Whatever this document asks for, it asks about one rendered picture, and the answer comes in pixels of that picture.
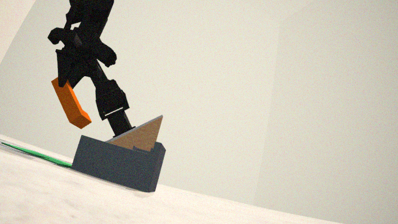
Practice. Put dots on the orange l-shaped part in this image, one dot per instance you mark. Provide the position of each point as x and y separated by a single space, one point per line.
70 104

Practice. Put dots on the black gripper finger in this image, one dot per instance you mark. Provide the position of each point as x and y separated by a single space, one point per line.
77 74
66 63

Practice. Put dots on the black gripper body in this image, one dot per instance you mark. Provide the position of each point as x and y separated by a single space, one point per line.
74 41

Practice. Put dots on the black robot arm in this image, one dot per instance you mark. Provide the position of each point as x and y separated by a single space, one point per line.
109 97

